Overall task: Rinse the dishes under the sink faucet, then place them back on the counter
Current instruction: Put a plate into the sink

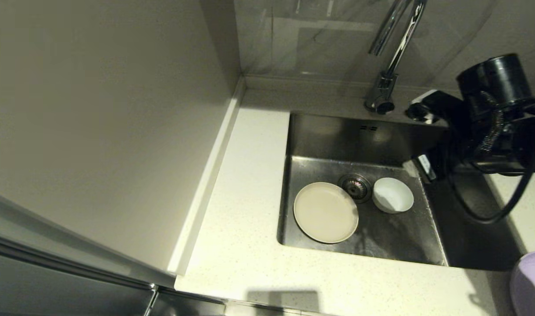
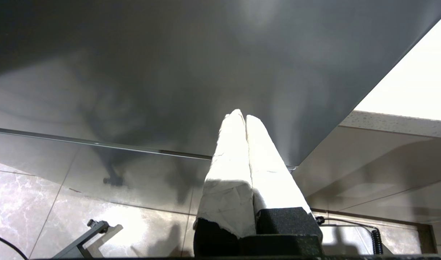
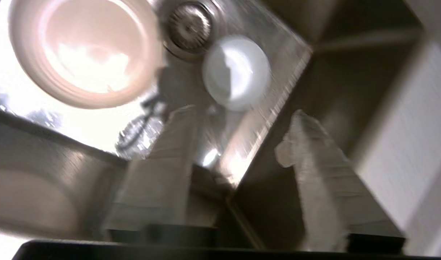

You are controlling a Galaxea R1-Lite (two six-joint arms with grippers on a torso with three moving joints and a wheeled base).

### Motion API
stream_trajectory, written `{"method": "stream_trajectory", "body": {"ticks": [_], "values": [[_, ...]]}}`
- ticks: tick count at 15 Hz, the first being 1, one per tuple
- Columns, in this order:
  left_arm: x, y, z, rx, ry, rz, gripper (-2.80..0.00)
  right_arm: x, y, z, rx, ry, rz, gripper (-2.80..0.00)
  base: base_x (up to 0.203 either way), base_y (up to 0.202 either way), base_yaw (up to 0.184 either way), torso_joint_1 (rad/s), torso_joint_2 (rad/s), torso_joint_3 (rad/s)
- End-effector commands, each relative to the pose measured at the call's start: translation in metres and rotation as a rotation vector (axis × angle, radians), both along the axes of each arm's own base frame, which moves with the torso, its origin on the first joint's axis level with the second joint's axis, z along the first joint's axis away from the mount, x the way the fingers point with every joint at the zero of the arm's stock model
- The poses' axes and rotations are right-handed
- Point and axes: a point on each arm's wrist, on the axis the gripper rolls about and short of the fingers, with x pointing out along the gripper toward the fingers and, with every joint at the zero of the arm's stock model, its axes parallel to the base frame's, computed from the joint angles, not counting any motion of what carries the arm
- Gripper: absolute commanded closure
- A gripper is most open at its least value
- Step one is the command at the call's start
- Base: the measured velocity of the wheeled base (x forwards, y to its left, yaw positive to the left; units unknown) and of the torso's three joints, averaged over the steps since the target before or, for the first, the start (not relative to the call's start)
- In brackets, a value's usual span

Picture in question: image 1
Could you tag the stainless steel sink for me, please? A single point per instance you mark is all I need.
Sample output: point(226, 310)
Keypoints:
point(390, 237)

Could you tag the round metal drain strainer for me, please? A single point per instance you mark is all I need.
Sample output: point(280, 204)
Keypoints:
point(353, 184)

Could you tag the beige plastic plate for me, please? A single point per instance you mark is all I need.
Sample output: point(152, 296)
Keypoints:
point(324, 213)

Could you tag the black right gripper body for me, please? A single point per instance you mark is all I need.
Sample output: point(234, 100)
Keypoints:
point(458, 131)

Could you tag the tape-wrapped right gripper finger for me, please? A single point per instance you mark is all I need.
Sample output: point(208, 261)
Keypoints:
point(423, 107)
point(421, 166)

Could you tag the chrome gooseneck faucet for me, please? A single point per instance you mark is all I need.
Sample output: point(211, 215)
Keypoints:
point(383, 90)

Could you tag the beige tall cabinet side panel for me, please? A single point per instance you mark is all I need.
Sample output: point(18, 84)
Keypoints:
point(96, 131)

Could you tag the white bowl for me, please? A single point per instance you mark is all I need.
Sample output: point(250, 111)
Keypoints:
point(392, 195)

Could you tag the steel appliance door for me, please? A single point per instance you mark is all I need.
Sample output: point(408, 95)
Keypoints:
point(52, 289)

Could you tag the purple plastic plate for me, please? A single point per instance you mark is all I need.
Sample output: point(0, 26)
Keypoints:
point(533, 285)

